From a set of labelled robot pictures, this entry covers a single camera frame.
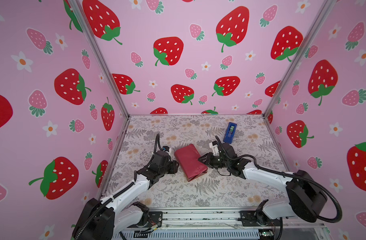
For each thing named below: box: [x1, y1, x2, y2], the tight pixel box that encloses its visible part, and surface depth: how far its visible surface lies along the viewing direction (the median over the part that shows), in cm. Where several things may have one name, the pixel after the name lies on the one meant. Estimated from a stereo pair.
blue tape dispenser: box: [223, 122, 238, 144], surface depth 106 cm
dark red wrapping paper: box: [174, 143, 208, 182], surface depth 88 cm
